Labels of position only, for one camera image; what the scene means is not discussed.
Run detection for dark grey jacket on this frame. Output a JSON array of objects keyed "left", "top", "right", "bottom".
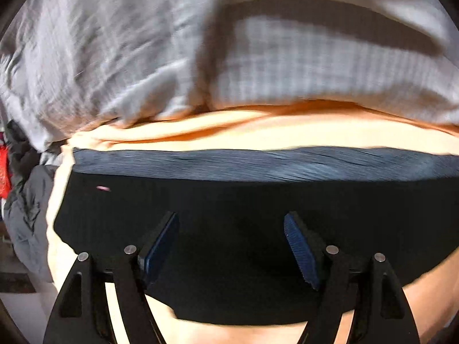
[{"left": 2, "top": 120, "right": 58, "bottom": 284}]

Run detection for grey striped blanket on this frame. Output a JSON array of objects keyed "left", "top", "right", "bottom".
[{"left": 0, "top": 0, "right": 459, "bottom": 151}]

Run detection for peach bed sheet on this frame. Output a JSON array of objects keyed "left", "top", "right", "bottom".
[{"left": 46, "top": 100, "right": 459, "bottom": 344}]

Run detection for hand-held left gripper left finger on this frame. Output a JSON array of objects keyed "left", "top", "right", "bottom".
[{"left": 43, "top": 212, "right": 180, "bottom": 344}]

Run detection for small red cloth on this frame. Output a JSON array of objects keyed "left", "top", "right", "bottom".
[{"left": 0, "top": 143, "right": 11, "bottom": 199}]

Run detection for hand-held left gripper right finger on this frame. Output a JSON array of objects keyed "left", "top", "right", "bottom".
[{"left": 284, "top": 211, "right": 420, "bottom": 344}]

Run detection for black pants with patterned waistband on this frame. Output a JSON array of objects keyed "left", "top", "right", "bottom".
[{"left": 54, "top": 146, "right": 459, "bottom": 325}]

